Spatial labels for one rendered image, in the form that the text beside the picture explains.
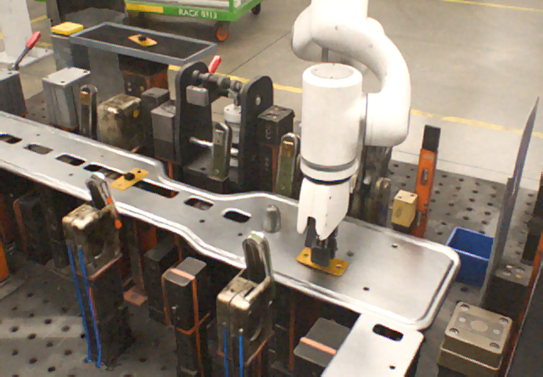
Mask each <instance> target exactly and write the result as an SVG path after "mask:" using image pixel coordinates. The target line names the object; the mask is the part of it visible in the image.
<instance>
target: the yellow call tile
mask: <svg viewBox="0 0 543 377"><path fill-rule="evenodd" d="M81 30H83V25H79V24H76V23H70V22H65V23H64V24H63V25H59V26H55V27H53V28H52V32H57V33H61V34H64V35H71V34H73V33H74V32H78V31H81Z"/></svg>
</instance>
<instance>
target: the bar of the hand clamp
mask: <svg viewBox="0 0 543 377"><path fill-rule="evenodd" d="M384 148H385V147H375V146H362V149H361V160H360V166H359V173H358V179H357V186H356V191H358V192H360V191H361V190H362V189H363V187H364V186H363V183H362V179H363V178H365V175H366V169H367V170H370V171H373V175H372V186H371V193H370V195H374V189H375V184H376V181H377V180H378V179H379V176H381V170H382V164H383V153H384Z"/></svg>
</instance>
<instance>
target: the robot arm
mask: <svg viewBox="0 0 543 377"><path fill-rule="evenodd" d="M367 5H368V0H311V5H310V7H309V8H307V9H306V10H305V11H304V12H303V13H301V14H300V15H299V16H298V18H297V19H296V21H295V23H294V25H293V29H292V32H291V40H290V41H291V48H292V49H293V52H294V54H295V55H296V56H297V57H298V58H300V59H303V60H307V61H313V62H325V63H327V64H326V65H316V66H312V67H311V68H309V69H307V70H306V71H305V72H304V75H303V102H302V136H300V169H302V171H303V173H304V176H305V179H304V181H303V186H302V190H300V195H299V209H298V221H297V231H298V233H299V234H303V233H304V231H305V230H306V229H307V228H308V230H307V235H306V240H305V247H308V248H311V262H313V263H316V264H319V265H322V267H328V265H329V258H331V259H334V257H335V251H336V239H335V238H334V237H336V236H337V234H338V224H339V222H341V221H342V220H343V218H344V217H345V215H346V213H347V210H348V204H349V191H350V178H351V176H352V175H354V174H355V173H356V171H357V168H358V160H357V158H356V153H357V147H358V146H375V147H395V146H398V145H400V144H401V143H403V142H404V141H405V139H406V137H407V135H409V129H410V124H411V79H409V73H408V70H407V67H406V63H405V60H404V59H403V57H402V55H401V53H400V51H399V50H398V49H396V47H395V45H394V44H393V43H392V42H391V41H390V40H389V39H388V38H387V37H386V36H385V32H384V30H383V28H382V26H381V25H380V24H379V23H378V22H377V21H376V20H373V19H372V18H368V17H367ZM334 63H338V64H337V65H335V64H334ZM368 70H371V71H372V72H373V73H374V74H375V75H376V77H377V79H378V81H379V84H380V93H363V92H362V91H361V84H362V76H363V75H364V74H365V73H366V72H367V71H368ZM317 235H318V238H317V237H316V236H317Z"/></svg>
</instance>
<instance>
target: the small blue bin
mask: <svg viewBox="0 0 543 377"><path fill-rule="evenodd" d="M493 240H494V237H491V236H489V235H485V234H480V233H476V232H474V231H470V230H467V229H464V228H461V227H456V228H455V229H454V231H453V233H451V236H450V238H448V240H447V243H446V244H445V246H447V247H449V248H451V249H452V250H454V251H455V252H456V253H457V254H458V255H459V258H460V262H461V267H460V270H459V273H458V274H457V276H456V279H457V280H460V281H462V282H465V283H468V284H473V285H476V286H478V287H479V288H482V285H483V282H484V278H485V277H486V272H487V268H488V264H489V260H490V253H491V249H492V245H493Z"/></svg>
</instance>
